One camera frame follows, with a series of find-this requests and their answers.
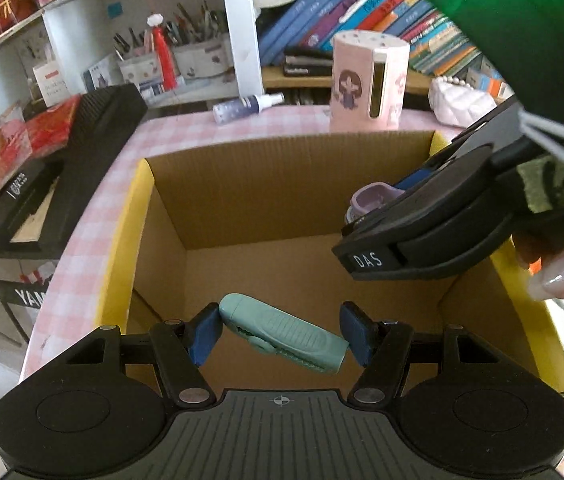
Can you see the small spray bottle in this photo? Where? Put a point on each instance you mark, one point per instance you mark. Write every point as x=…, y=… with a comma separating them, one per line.
x=242, y=106

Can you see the white pen holder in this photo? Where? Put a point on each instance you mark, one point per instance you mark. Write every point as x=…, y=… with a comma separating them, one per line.
x=142, y=70
x=202, y=57

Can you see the flat black box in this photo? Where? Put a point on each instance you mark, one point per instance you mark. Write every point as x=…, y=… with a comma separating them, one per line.
x=17, y=200

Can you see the black keyboard case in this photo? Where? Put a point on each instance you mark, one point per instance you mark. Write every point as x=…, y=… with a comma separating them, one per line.
x=102, y=135

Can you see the teal plastic utility knife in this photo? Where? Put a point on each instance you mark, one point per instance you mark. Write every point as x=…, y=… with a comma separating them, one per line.
x=287, y=332

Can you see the white box red label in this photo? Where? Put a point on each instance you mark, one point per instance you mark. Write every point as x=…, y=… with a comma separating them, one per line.
x=52, y=82

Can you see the cardboard box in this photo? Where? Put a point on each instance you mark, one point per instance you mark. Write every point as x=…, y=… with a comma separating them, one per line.
x=262, y=200

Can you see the blue sticky note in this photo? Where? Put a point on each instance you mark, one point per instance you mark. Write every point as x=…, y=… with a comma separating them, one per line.
x=114, y=10

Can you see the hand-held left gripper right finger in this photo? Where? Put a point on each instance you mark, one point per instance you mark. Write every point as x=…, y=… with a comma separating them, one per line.
x=354, y=332

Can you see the row of colourful books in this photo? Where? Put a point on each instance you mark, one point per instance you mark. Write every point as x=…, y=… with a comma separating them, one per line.
x=361, y=15

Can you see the cartoon picture card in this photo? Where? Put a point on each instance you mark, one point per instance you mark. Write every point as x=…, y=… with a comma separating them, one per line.
x=102, y=74

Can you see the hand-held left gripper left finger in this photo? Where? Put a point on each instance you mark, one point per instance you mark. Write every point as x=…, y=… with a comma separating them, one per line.
x=206, y=335

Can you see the red hanging tassel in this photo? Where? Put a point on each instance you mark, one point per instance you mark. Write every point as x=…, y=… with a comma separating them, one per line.
x=164, y=55

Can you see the white shelf unit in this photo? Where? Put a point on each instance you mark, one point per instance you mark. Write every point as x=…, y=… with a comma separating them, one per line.
x=237, y=35

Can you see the black keyboard stand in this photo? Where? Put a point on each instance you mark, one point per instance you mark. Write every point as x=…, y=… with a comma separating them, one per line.
x=17, y=295

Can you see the white quilted pearl purse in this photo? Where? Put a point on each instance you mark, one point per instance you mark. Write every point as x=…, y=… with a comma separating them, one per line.
x=461, y=102

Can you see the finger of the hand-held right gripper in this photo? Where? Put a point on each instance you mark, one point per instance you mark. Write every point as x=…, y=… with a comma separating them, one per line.
x=414, y=179

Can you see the pink cartoon cylinder holder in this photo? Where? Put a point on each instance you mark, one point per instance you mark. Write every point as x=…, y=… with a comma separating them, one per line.
x=356, y=80

